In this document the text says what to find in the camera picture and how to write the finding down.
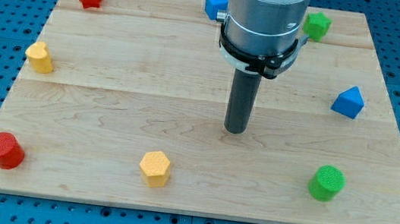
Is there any yellow heart block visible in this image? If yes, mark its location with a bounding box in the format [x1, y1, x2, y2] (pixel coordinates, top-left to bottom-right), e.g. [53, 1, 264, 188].
[25, 41, 53, 74]

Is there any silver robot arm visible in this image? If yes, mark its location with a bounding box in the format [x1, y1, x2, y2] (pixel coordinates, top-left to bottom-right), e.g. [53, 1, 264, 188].
[219, 0, 310, 80]

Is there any red cylinder block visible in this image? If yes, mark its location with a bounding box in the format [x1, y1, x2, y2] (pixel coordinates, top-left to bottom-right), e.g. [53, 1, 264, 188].
[0, 131, 25, 169]

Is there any green star block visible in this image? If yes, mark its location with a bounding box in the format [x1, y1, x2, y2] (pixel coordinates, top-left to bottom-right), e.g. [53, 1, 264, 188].
[303, 12, 332, 42]

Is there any wooden board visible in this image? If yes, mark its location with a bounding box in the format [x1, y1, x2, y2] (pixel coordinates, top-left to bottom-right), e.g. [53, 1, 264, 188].
[0, 0, 400, 224]

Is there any blue triangle block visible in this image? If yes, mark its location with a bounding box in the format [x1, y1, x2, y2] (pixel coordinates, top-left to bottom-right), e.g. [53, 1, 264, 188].
[330, 86, 364, 119]

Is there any green cylinder block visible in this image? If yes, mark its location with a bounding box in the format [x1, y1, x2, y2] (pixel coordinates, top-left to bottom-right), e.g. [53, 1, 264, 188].
[307, 165, 345, 202]

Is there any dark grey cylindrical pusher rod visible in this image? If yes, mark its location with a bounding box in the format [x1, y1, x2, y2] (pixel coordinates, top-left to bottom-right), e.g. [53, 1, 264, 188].
[224, 69, 262, 134]

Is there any blue cube block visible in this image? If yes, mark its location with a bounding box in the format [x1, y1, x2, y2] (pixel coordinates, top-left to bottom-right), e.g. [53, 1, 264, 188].
[204, 0, 228, 21]

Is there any yellow hexagon block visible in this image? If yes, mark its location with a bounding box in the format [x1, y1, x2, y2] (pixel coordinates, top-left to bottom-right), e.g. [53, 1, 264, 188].
[139, 151, 172, 188]

